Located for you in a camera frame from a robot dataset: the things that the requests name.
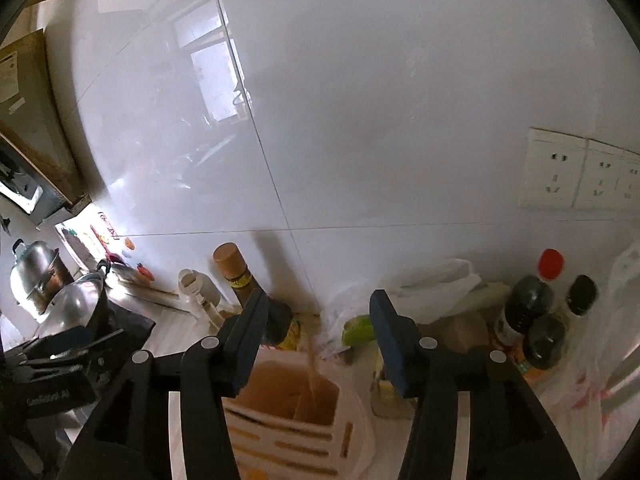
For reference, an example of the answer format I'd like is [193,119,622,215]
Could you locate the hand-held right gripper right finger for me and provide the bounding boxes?
[369,289,581,480]

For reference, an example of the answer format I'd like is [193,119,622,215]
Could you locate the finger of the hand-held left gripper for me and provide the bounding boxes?
[22,328,126,363]

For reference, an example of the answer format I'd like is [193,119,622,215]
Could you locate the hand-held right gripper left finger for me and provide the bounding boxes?
[75,290,271,480]

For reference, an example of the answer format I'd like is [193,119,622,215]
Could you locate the brown wooden chopstick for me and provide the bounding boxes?
[294,332,323,423]

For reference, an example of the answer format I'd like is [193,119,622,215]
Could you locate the white plastic utensil holder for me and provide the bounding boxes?
[220,349,377,480]

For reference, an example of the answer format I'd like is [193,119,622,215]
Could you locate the steel wok lid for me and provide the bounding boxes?
[39,260,112,342]

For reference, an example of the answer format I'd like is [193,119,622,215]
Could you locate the green packet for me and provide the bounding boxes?
[342,314,377,347]

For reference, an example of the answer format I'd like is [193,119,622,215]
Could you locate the black induction cooker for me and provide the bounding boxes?
[102,300,157,356]

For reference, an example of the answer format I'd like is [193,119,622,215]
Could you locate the dark soy sauce bottle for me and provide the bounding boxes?
[213,242,302,352]

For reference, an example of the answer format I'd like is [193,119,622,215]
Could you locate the brown paper packet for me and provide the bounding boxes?
[417,309,503,361]

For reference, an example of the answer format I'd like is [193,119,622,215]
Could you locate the white-top oil dispenser bottle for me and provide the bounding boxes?
[178,268,227,332]

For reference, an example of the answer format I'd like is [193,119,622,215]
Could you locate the steel pot with lid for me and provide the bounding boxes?
[10,239,63,320]

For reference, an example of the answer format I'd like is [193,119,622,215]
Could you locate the white plastic bag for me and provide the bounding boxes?
[322,258,485,358]

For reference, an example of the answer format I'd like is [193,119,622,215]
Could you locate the dark bottle white label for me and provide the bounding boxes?
[495,276,554,356]

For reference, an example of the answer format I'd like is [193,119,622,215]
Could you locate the dark bottle orange label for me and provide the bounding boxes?
[520,314,567,383]

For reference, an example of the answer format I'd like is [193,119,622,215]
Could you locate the steel range hood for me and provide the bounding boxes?
[0,132,72,228]

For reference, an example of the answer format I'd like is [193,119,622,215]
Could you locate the red cap bottle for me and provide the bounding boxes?
[538,248,566,282]

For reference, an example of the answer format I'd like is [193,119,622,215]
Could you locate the small black cap bottle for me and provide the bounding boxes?
[566,274,599,317]

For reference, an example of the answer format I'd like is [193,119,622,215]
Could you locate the translucent red-print plastic bag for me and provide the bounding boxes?
[537,242,640,466]

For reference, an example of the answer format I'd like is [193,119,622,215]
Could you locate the colourful wall sticker sheet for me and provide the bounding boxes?
[54,209,153,283]

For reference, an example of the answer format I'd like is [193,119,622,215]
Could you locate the white wall socket panel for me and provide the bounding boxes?
[516,127,640,212]

